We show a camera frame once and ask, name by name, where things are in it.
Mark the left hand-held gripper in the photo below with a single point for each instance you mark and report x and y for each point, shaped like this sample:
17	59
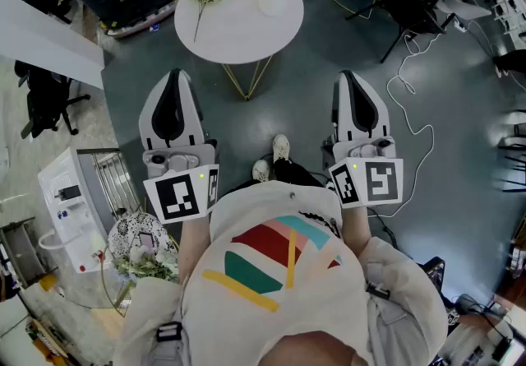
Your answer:
181	191

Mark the black office chair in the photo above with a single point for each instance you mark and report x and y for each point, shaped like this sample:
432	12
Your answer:
45	97

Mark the person's right white shoe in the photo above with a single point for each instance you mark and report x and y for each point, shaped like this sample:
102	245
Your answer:
281	147

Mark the person's white printed shirt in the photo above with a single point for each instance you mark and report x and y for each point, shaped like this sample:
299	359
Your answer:
246	224

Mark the white appliance box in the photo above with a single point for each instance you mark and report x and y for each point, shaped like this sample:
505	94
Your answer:
70	212

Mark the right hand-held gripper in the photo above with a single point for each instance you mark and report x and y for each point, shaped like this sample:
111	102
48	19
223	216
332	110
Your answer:
378	183

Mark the pale flower bouquet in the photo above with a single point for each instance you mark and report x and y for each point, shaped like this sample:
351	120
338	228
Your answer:
148	263

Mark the person's right forearm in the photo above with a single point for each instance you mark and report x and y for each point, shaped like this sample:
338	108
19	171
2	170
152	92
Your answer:
355	228

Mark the white desk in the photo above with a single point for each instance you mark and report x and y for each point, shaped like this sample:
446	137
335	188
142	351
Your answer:
41	39

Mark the person's left forearm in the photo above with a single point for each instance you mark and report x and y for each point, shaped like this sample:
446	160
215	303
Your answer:
193	245

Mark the white round table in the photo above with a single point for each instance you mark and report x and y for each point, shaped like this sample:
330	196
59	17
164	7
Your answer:
238	35

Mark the person's black trousers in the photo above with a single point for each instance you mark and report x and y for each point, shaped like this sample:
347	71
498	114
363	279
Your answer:
296	175

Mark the floral round seat cushion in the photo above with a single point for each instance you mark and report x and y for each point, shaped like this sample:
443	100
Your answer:
127	233

